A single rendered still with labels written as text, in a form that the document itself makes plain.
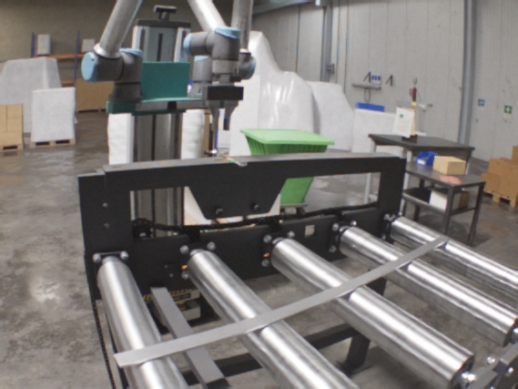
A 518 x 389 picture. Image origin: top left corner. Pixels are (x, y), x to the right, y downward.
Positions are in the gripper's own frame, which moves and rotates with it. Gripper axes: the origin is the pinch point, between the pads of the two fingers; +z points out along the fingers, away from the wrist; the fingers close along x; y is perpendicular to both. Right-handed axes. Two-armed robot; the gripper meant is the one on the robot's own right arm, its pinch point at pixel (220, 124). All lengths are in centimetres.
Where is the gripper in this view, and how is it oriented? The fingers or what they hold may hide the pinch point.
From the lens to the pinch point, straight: 130.6
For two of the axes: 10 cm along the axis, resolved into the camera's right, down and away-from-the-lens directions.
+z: -0.6, 9.6, 2.7
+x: -8.7, 0.8, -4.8
